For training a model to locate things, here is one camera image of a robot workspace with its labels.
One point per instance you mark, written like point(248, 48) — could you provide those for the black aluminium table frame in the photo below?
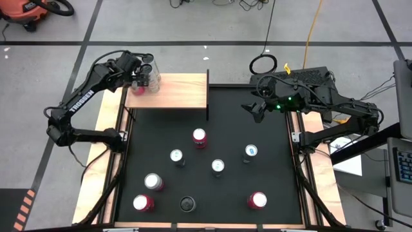
point(193, 230)

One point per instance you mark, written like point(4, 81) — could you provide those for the black caster wheel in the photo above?
point(380, 224)

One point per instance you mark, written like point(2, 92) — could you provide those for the white pink soda can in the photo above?
point(138, 90)

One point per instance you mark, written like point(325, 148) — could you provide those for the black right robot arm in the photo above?
point(341, 104)

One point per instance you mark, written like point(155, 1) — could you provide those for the grey laptop with keyboard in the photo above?
point(402, 167)

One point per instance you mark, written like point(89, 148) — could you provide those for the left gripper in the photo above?
point(130, 64)

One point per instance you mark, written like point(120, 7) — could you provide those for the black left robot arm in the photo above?
point(75, 106)

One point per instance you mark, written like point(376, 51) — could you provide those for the white paper sheet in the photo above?
point(349, 161)

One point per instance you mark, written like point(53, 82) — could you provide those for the orange shop vacuum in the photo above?
point(22, 11)

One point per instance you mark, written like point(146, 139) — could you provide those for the black desk beam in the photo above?
point(363, 145)

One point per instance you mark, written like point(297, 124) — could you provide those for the wooden shelf board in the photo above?
point(180, 91)

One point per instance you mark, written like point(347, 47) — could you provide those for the silver can lower left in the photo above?
point(154, 181)

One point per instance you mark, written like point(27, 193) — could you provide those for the red soda can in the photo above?
point(142, 202)
point(257, 199)

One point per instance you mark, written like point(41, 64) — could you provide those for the red Fanta can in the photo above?
point(199, 137)

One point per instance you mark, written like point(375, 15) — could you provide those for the silver blue Red Bull can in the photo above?
point(177, 157)
point(218, 167)
point(250, 152)

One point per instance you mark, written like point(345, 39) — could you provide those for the wooden side board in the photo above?
point(93, 174)
point(323, 174)

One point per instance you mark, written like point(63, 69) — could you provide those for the white Celsius can black lid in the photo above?
point(187, 204)

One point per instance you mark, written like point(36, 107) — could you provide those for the silver metal bracket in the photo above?
point(120, 229)
point(293, 230)

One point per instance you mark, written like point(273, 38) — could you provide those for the grey side desk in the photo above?
point(370, 180)

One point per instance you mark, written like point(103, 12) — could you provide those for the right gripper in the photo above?
point(273, 106)

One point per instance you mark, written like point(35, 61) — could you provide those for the black floor mat orange stripes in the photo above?
point(13, 209)

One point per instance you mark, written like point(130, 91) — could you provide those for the black perforated metal box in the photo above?
point(302, 75)

